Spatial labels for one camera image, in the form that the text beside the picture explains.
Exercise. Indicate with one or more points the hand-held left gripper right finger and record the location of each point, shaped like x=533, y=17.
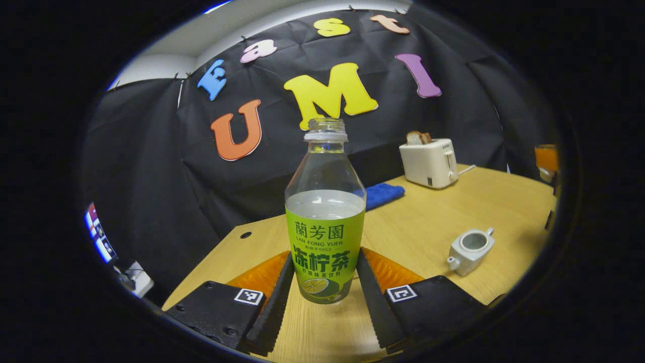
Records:
x=375, y=302

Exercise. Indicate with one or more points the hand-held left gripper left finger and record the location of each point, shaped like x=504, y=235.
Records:
x=274, y=307

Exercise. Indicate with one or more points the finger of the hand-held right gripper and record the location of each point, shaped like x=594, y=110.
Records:
x=546, y=157

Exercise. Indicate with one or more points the white teacup lid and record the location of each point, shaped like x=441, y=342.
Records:
x=546, y=175

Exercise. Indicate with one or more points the green label water bottle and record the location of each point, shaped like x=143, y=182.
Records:
x=325, y=242

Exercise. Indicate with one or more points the white ceramic teacup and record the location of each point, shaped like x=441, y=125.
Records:
x=468, y=254

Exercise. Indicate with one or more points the blue folded towel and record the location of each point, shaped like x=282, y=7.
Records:
x=383, y=195

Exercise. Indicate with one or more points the white toaster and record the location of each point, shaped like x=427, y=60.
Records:
x=428, y=164

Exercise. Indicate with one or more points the toast slice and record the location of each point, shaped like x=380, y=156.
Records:
x=417, y=138

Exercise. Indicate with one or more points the white side desk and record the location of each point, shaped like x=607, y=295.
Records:
x=141, y=280

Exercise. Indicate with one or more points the computer monitor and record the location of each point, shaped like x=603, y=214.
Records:
x=101, y=237

